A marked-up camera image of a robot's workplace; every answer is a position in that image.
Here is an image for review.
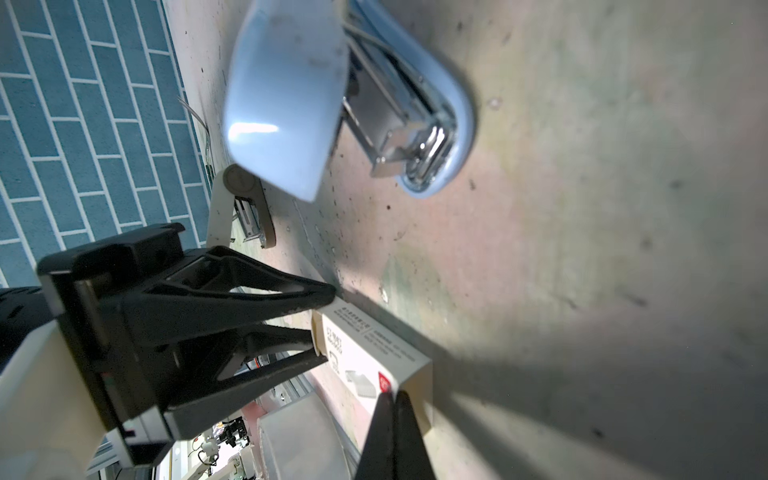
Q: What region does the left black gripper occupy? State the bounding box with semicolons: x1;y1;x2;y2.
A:
37;223;336;467

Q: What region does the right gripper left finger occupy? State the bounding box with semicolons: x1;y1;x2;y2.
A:
355;392;395;480

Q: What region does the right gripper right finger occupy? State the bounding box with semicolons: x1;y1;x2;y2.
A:
393;391;436;480

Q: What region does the white staple box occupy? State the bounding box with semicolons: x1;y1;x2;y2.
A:
311;297;433;435

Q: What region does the light blue stapler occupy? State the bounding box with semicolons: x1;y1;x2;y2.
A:
222;1;476;202

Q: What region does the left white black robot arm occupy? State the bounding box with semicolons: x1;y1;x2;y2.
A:
1;223;336;479

